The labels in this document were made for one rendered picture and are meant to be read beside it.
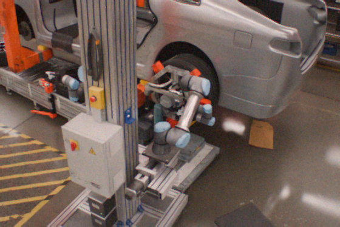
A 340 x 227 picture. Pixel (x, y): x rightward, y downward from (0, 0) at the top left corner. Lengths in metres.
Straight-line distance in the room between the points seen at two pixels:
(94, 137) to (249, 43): 1.60
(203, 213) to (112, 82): 1.71
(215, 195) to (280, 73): 1.35
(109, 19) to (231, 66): 1.55
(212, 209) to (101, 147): 1.58
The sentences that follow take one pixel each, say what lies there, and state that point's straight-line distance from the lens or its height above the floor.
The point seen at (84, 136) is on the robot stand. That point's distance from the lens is 2.06.
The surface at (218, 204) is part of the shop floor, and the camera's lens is 3.32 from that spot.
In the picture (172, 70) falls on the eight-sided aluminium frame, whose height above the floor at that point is 1.11.
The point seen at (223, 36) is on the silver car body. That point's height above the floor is 1.46.
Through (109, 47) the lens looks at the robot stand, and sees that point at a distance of 1.91.
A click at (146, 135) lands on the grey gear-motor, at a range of 3.57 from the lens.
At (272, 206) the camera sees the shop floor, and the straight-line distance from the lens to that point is 3.43.
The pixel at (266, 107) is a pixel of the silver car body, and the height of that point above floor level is 0.89.
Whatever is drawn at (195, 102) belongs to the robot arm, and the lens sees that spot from 2.43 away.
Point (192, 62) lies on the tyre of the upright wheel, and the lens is 3.17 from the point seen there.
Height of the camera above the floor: 2.42
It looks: 31 degrees down
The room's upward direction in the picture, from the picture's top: 2 degrees clockwise
